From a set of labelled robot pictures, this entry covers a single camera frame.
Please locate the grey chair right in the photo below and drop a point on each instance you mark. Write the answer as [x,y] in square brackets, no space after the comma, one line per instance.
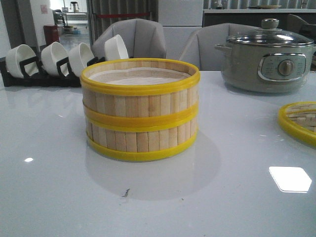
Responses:
[200,46]

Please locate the grey chair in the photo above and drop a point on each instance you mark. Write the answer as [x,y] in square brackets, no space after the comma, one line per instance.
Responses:
[200,46]
[142,38]

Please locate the red bin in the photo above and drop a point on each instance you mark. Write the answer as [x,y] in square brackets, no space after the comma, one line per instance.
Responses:
[51,34]

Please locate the white bowl far left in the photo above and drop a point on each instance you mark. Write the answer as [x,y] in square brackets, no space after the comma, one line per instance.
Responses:
[15,56]

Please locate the dark counter shelf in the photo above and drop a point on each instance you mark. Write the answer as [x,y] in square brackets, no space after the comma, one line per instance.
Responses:
[253,17]

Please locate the white bowl right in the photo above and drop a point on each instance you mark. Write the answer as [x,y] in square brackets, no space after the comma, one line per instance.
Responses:
[115,49]

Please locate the white cabinet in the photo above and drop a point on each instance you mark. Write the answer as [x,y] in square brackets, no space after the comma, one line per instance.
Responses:
[179,19]

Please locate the white bowl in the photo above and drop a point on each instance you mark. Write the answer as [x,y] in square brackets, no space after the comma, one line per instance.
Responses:
[115,49]
[15,56]
[51,55]
[79,56]

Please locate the black bowl rack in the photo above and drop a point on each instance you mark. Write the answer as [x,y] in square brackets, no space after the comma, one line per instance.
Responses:
[65,77]

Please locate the grey electric cooking pot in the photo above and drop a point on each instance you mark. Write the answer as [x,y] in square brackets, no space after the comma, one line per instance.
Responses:
[266,69]

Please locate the bamboo steamer lid yellow rim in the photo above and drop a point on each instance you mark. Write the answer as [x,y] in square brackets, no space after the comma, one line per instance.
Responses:
[299,120]

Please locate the grey chair left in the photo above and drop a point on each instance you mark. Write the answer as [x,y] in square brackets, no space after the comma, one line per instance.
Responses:
[142,38]

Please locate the glass pot lid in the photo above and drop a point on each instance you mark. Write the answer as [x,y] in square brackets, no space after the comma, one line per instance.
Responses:
[270,35]

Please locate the bamboo steamer basket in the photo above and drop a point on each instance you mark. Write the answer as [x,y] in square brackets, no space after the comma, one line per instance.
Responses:
[140,105]
[146,145]

